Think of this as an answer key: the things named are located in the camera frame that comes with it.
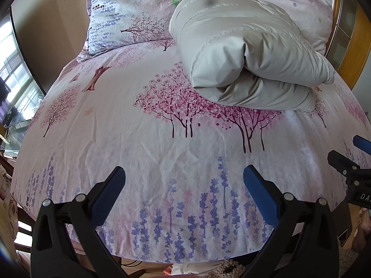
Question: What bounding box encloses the window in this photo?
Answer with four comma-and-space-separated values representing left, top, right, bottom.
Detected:
0, 6, 47, 128

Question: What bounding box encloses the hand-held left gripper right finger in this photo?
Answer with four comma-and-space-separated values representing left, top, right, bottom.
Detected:
240, 164, 339, 278

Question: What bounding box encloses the wooden chair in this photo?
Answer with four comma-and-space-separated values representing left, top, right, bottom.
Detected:
12, 203, 39, 257

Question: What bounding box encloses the beige fuzzy slipper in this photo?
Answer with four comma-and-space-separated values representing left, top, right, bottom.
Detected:
213, 260, 247, 278

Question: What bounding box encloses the floral pillow with lavender print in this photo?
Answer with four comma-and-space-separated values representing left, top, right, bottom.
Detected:
84, 0, 215, 57

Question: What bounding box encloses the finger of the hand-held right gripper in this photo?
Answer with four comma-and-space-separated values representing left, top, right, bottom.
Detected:
353, 136, 371, 152
327, 150, 371, 180

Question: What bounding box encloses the beige shaggy rug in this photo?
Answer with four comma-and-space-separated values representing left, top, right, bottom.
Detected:
338, 246, 366, 278

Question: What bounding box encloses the black cable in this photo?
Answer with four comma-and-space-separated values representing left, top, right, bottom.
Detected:
120, 259, 148, 268

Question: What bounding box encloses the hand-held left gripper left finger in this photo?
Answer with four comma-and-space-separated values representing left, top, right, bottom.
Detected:
30, 166, 128, 278

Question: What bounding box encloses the glass table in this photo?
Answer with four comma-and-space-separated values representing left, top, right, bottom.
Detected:
0, 116, 34, 158

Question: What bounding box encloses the beige duvet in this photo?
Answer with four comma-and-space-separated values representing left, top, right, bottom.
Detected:
168, 0, 337, 111

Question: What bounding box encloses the pink floral bedsheet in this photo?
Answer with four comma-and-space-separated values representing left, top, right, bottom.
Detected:
10, 39, 371, 264

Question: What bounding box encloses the pink floral pillow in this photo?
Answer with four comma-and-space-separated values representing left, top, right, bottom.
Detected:
217, 0, 334, 57

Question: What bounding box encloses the wooden cabinet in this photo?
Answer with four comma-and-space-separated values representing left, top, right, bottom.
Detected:
327, 0, 371, 90

